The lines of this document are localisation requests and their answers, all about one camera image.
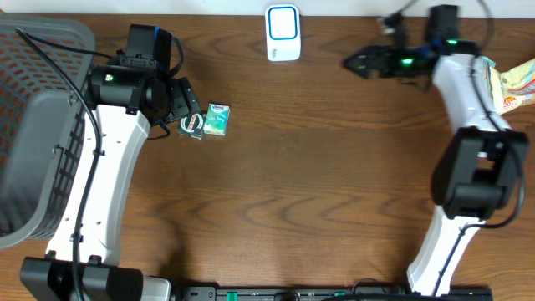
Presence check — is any green white round tin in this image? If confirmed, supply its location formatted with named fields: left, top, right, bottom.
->
left=176, top=113, right=206, bottom=140

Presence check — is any teal Kleenex tissue pack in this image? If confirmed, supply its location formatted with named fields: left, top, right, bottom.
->
left=203, top=104, right=230, bottom=136

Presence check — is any white blue snack bag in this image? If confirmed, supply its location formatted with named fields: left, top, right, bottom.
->
left=489, top=59, right=534, bottom=115

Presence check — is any teal snack packet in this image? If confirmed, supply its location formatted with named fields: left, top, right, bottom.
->
left=481, top=56, right=496, bottom=85

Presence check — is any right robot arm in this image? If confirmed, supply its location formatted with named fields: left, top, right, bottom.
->
left=343, top=4, right=529, bottom=300

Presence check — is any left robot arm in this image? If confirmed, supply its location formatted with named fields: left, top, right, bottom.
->
left=20, top=24, right=203, bottom=300

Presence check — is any white barcode scanner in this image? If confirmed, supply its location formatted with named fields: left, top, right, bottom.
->
left=264, top=4, right=302, bottom=62

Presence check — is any grey plastic shopping basket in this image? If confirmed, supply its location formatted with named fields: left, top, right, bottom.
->
left=1, top=14, right=95, bottom=248

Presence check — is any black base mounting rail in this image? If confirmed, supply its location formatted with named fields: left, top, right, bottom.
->
left=173, top=284, right=494, bottom=301

